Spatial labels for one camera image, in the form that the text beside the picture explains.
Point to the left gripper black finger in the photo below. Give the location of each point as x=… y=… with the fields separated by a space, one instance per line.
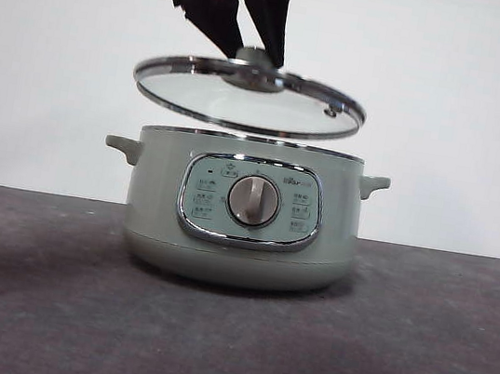
x=271 y=11
x=214 y=17

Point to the glass lid with green knob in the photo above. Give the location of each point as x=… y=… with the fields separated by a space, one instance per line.
x=290 y=108

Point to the sage green electric cooking pot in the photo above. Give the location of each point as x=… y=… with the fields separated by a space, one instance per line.
x=155 y=191

